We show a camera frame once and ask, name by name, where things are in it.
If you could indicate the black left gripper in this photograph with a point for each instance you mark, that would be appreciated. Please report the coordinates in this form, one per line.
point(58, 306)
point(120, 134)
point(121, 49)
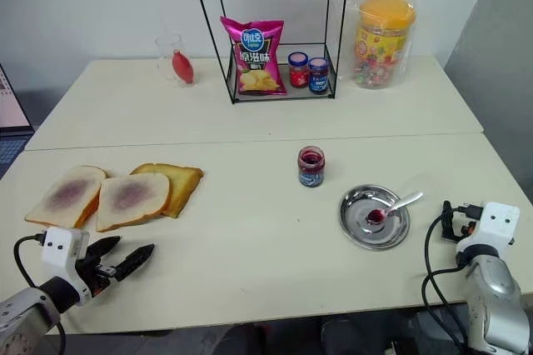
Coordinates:
point(93, 273)

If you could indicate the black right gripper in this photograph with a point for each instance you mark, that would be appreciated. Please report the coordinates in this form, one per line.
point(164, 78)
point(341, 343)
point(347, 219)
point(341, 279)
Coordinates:
point(462, 228)

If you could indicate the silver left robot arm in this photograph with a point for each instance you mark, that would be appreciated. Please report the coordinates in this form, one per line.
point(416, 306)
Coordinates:
point(29, 309)

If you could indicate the metal spoon with jam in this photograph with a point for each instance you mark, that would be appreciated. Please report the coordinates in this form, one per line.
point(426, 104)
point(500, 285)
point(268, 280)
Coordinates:
point(399, 204)

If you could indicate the bread slice with pale jam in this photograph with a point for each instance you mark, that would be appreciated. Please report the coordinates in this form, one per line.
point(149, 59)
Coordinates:
point(131, 201)

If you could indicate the bread slice with dark jam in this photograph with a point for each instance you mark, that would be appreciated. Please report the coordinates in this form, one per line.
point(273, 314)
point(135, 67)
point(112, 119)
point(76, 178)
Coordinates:
point(62, 196)

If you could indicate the plain toast slice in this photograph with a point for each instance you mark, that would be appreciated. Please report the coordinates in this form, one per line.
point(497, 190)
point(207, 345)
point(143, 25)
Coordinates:
point(183, 184)

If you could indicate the open blue-label jam jar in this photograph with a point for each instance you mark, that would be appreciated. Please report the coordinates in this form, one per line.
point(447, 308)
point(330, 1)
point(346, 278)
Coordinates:
point(310, 169)

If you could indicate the closed blue-label jam jar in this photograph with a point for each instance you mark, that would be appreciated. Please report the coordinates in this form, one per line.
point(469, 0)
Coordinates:
point(318, 78)

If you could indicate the red lid jar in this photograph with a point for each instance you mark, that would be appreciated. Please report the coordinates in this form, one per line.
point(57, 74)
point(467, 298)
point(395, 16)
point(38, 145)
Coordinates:
point(298, 71)

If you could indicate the round metal plate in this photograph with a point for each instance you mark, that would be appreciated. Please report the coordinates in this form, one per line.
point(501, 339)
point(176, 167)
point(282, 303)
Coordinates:
point(375, 234)

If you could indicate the dark rounded shape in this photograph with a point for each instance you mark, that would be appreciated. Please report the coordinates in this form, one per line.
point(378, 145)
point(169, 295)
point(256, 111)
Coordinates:
point(345, 336)

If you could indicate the open laptop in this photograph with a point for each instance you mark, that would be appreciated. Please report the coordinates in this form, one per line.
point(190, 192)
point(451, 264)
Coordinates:
point(10, 101)

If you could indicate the candy jar with orange lid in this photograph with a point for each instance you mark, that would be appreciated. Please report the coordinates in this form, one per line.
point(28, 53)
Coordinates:
point(383, 42)

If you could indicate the red bulb in cup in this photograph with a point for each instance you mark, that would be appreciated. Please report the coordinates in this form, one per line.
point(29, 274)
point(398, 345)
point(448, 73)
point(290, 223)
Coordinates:
point(183, 66)

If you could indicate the clear glass cup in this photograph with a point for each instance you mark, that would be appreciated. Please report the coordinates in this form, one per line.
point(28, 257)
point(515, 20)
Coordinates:
point(166, 59)

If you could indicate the pink potato chips bag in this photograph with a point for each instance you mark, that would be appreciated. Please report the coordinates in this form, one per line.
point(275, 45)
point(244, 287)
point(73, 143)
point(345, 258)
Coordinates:
point(256, 59)

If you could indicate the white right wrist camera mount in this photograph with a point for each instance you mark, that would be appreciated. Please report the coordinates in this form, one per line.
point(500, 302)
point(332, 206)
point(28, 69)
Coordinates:
point(493, 226)

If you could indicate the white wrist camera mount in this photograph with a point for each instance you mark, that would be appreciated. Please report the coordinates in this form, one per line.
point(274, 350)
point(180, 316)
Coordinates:
point(493, 226)
point(58, 248)

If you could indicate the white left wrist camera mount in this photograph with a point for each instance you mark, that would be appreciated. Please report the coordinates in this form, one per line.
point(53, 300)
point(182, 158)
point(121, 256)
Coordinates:
point(58, 248)

